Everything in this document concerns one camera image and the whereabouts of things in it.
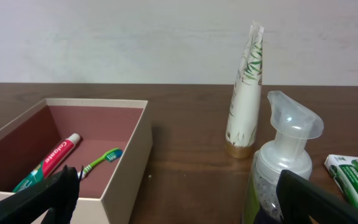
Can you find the clear foam soap pump bottle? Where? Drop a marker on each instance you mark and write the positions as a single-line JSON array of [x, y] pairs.
[[295, 124]]

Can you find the green white toothbrush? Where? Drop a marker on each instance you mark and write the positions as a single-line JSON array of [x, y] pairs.
[[109, 156]]

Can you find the white lotion tube gold cap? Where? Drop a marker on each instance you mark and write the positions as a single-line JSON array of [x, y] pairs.
[[245, 101]]

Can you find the green Dettol soap bar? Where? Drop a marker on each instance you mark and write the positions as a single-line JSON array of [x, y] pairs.
[[344, 171]]

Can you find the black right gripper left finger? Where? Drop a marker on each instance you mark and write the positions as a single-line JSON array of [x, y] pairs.
[[55, 197]]

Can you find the white box pink interior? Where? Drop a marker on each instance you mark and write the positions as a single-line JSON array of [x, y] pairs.
[[107, 194]]

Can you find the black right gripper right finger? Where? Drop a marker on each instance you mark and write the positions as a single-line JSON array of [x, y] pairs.
[[302, 202]]

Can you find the Colgate toothpaste tube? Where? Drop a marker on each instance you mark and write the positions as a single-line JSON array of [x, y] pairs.
[[49, 163]]

